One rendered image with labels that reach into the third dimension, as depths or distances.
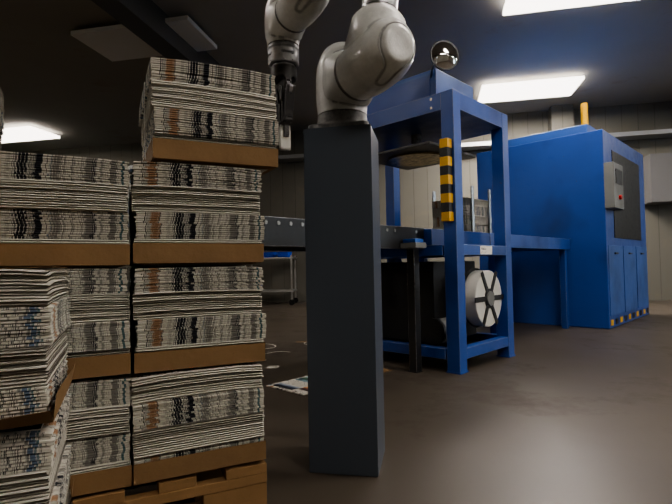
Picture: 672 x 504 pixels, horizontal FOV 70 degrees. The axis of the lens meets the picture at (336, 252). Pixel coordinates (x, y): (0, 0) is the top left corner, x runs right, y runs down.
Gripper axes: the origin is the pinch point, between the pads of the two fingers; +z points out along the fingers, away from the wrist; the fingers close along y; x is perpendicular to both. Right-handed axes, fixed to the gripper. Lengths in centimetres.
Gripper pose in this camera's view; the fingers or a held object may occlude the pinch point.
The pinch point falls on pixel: (284, 137)
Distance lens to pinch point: 140.2
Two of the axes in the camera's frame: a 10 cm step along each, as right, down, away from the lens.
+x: 9.1, -0.1, 4.2
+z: 0.2, 10.0, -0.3
